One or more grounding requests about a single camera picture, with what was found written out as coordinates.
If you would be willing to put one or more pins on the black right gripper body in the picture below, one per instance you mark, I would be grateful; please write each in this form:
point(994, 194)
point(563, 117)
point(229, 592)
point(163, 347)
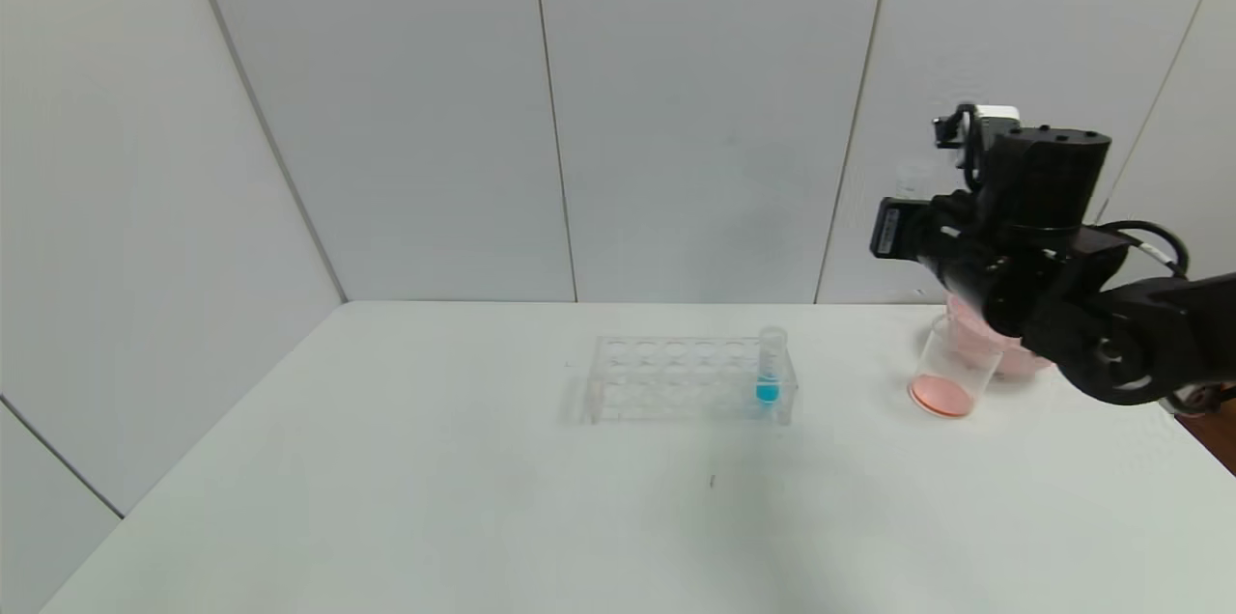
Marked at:
point(889, 229)

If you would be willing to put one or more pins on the clear plastic test tube rack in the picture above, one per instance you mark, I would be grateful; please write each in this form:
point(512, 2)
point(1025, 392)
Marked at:
point(676, 382)

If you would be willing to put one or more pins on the clear glass beaker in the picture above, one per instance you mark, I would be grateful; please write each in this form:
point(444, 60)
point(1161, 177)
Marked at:
point(951, 382)

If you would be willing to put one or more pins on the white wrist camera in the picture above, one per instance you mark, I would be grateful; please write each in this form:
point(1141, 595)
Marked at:
point(999, 112)

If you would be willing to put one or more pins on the test tube with blue pigment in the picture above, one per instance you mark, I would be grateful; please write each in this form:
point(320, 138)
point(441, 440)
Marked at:
point(769, 391)

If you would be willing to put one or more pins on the pink bowl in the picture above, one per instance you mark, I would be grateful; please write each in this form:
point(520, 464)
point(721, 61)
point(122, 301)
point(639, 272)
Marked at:
point(1019, 363)

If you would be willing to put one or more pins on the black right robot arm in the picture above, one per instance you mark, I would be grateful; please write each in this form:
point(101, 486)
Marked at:
point(1053, 180)

